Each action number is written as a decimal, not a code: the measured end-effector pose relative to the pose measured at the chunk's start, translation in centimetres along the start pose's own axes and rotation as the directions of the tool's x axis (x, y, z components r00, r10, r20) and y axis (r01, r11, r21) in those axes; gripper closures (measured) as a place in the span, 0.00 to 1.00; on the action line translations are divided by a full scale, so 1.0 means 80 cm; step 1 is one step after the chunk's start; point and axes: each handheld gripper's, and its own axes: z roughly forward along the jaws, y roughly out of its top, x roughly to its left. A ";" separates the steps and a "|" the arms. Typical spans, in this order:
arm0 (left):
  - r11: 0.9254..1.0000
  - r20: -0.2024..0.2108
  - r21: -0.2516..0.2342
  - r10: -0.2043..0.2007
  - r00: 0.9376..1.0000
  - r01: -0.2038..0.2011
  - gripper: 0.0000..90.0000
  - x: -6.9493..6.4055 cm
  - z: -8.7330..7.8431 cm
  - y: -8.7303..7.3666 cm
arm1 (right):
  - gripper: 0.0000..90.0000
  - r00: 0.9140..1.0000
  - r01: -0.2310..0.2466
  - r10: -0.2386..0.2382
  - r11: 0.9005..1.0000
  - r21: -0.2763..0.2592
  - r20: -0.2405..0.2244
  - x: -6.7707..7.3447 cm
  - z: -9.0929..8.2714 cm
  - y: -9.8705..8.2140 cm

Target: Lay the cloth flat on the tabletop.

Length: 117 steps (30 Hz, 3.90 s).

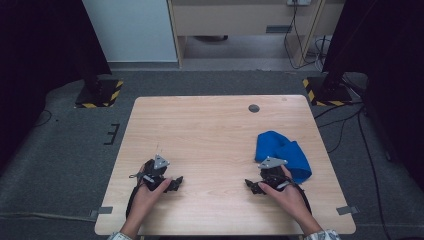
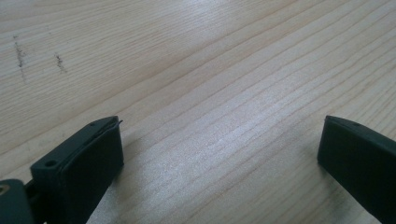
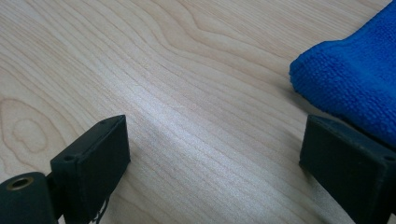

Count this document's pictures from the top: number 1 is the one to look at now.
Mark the person's right hand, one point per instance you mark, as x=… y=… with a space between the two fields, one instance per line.
x=290 y=200

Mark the light wooden desk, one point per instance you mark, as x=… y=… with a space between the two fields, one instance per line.
x=233 y=18

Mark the grey tape piece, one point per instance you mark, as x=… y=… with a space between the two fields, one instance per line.
x=103 y=210
x=347 y=210

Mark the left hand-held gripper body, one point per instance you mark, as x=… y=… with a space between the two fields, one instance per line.
x=155 y=173

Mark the person's left hand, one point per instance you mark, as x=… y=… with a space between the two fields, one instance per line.
x=143 y=201

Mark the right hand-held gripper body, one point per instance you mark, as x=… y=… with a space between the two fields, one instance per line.
x=273 y=176

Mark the black stand with striped base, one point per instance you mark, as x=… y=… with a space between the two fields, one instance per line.
x=100 y=95
x=330 y=93

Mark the blue cloth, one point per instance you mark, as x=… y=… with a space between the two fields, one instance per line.
x=283 y=150

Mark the black curtain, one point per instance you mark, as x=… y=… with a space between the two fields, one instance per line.
x=390 y=50
x=40 y=50

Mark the white panel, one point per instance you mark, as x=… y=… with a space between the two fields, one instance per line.
x=130 y=30

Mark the white power strip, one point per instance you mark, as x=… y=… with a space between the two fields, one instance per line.
x=299 y=2

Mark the grey round table grommet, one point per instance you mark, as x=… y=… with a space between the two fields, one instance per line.
x=254 y=108

